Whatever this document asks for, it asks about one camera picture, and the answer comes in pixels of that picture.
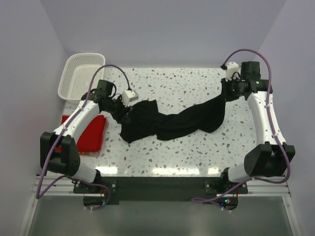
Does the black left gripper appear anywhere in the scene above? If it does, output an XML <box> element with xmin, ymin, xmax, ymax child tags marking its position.
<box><xmin>103</xmin><ymin>94</ymin><xmax>133</xmax><ymax>124</ymax></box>

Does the black t shirt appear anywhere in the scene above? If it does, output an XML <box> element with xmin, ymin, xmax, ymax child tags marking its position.
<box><xmin>120</xmin><ymin>96</ymin><xmax>225</xmax><ymax>143</ymax></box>

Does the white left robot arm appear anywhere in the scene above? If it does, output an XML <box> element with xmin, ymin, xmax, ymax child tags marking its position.
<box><xmin>40</xmin><ymin>80</ymin><xmax>138</xmax><ymax>193</ymax></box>

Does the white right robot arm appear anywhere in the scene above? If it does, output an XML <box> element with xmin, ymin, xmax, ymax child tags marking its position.
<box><xmin>219</xmin><ymin>61</ymin><xmax>295</xmax><ymax>193</ymax></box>

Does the red folded t shirt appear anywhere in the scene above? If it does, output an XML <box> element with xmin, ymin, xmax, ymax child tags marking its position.
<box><xmin>55</xmin><ymin>114</ymin><xmax>109</xmax><ymax>155</ymax></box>

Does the white plastic basket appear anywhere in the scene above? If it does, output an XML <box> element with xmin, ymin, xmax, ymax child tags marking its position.
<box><xmin>58</xmin><ymin>53</ymin><xmax>106</xmax><ymax>102</ymax></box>

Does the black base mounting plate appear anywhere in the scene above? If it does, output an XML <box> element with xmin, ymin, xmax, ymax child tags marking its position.
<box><xmin>72</xmin><ymin>177</ymin><xmax>248</xmax><ymax>208</ymax></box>

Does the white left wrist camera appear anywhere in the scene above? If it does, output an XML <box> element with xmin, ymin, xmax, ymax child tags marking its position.
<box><xmin>122</xmin><ymin>90</ymin><xmax>138</xmax><ymax>107</ymax></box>

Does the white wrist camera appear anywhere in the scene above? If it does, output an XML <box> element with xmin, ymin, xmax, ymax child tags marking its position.
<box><xmin>225</xmin><ymin>62</ymin><xmax>239</xmax><ymax>81</ymax></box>
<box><xmin>122</xmin><ymin>90</ymin><xmax>138</xmax><ymax>107</ymax></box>

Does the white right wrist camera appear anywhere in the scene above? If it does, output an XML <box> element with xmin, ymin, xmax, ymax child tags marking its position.
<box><xmin>225</xmin><ymin>62</ymin><xmax>239</xmax><ymax>81</ymax></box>

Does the aluminium frame rail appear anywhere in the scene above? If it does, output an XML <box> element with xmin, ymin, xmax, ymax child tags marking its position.
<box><xmin>45</xmin><ymin>178</ymin><xmax>291</xmax><ymax>197</ymax></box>

